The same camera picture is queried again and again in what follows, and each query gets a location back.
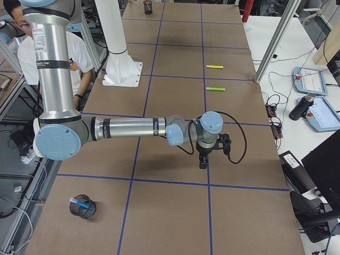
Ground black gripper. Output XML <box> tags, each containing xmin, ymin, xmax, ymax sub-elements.
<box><xmin>195</xmin><ymin>133</ymin><xmax>231</xmax><ymax>169</ymax></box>

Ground blue marker pen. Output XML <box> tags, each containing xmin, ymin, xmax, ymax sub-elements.
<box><xmin>69</xmin><ymin>198</ymin><xmax>90</xmax><ymax>209</ymax></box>

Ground green marker pen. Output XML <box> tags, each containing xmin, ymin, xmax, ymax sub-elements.
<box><xmin>205</xmin><ymin>87</ymin><xmax>225</xmax><ymax>91</ymax></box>

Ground small black electronics boxes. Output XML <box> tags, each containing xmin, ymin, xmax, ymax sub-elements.
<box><xmin>265</xmin><ymin>104</ymin><xmax>283</xmax><ymax>140</ymax></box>

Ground yellow marker pen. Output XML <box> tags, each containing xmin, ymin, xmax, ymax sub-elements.
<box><xmin>206</xmin><ymin>65</ymin><xmax>224</xmax><ymax>69</ymax></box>

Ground black water bottle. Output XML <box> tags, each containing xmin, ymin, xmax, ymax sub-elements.
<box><xmin>288</xmin><ymin>93</ymin><xmax>316</xmax><ymax>121</ymax></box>

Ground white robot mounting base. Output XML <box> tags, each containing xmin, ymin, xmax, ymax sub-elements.
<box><xmin>95</xmin><ymin>0</ymin><xmax>143</xmax><ymax>88</ymax></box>

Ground black monitor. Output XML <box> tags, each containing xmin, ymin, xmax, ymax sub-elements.
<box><xmin>302</xmin><ymin>131</ymin><xmax>339</xmax><ymax>208</ymax></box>

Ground black monitor stand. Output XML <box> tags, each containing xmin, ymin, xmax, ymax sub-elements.
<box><xmin>290</xmin><ymin>191</ymin><xmax>339</xmax><ymax>243</ymax></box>

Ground near blue teach pendant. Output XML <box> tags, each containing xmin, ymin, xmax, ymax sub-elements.
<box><xmin>305</xmin><ymin>96</ymin><xmax>339</xmax><ymax>132</ymax></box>

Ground blue teach pendant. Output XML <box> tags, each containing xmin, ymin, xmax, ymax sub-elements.
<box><xmin>292</xmin><ymin>66</ymin><xmax>328</xmax><ymax>96</ymax></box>
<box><xmin>305</xmin><ymin>96</ymin><xmax>339</xmax><ymax>132</ymax></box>

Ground black mesh pen cup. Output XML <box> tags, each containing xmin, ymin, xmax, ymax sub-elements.
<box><xmin>143</xmin><ymin>0</ymin><xmax>153</xmax><ymax>15</ymax></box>
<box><xmin>69</xmin><ymin>194</ymin><xmax>97</xmax><ymax>219</ymax></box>

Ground far blue teach pendant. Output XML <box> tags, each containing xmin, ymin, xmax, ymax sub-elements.
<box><xmin>292</xmin><ymin>66</ymin><xmax>328</xmax><ymax>96</ymax></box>

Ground person in white shirt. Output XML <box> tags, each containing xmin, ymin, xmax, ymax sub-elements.
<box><xmin>3</xmin><ymin>1</ymin><xmax>94</xmax><ymax>111</ymax></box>

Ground red cylinder object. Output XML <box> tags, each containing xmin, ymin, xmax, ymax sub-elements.
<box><xmin>242</xmin><ymin>0</ymin><xmax>254</xmax><ymax>23</ymax></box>

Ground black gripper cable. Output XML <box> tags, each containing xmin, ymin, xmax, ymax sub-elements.
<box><xmin>175</xmin><ymin>111</ymin><xmax>248</xmax><ymax>164</ymax></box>

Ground aluminium frame post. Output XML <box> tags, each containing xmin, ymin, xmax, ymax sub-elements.
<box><xmin>254</xmin><ymin>0</ymin><xmax>301</xmax><ymax>84</ymax></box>

